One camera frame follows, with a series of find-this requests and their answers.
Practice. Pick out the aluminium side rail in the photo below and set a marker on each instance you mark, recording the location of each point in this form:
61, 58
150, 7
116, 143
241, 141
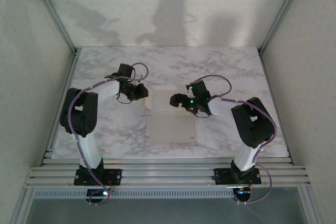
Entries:
68, 77
269, 77

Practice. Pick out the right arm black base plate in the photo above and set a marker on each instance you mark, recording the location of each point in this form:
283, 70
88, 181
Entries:
221, 176

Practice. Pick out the aluminium frame leg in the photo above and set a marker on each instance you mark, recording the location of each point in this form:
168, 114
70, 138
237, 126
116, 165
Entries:
312, 208
22, 208

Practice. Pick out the aluminium frame cross rails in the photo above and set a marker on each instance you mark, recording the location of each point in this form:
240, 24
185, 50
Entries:
168, 174

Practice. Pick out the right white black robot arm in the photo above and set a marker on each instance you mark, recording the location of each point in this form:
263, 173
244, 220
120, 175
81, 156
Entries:
246, 158

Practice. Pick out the pink and white paper box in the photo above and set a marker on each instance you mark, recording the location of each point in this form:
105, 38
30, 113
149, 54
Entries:
170, 127

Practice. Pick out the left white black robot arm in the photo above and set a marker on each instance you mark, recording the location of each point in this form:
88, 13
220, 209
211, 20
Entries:
88, 150

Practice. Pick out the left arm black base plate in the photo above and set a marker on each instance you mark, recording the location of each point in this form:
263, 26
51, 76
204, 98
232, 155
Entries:
115, 176

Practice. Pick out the aluminium frame post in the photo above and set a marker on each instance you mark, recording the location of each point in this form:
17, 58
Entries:
283, 11
53, 11

